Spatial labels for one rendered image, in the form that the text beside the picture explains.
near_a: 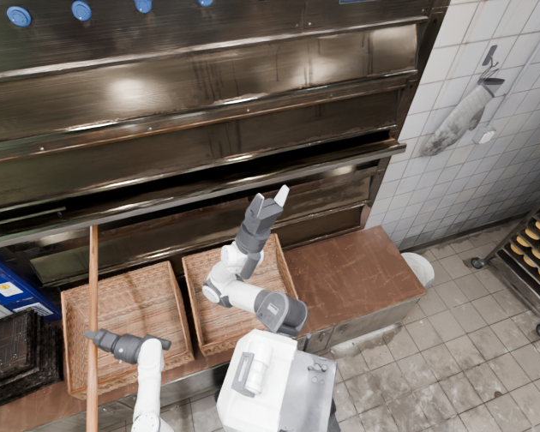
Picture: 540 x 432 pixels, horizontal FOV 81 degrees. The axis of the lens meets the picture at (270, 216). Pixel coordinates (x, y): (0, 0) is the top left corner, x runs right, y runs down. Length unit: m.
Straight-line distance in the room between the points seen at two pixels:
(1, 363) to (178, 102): 1.37
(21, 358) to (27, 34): 1.31
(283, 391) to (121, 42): 1.09
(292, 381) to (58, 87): 1.11
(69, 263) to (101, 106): 0.88
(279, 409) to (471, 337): 2.11
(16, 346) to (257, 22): 1.68
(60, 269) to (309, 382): 1.33
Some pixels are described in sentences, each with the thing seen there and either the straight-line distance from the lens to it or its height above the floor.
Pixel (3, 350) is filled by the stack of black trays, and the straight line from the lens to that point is 1.94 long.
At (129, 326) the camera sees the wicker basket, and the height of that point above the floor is 0.59.
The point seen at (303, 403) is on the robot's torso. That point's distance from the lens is 0.96.
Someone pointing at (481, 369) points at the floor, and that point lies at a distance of 2.81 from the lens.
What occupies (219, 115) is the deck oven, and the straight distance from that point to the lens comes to 1.27.
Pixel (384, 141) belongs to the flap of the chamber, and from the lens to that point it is 1.65.
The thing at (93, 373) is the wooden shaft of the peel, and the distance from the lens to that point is 1.30.
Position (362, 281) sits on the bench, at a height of 0.58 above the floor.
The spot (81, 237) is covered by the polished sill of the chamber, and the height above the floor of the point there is 1.17.
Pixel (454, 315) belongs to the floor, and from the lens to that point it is 2.89.
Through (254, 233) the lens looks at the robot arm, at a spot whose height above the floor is 1.65.
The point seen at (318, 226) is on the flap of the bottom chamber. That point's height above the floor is 0.75.
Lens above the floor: 2.34
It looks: 51 degrees down
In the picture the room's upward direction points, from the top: straight up
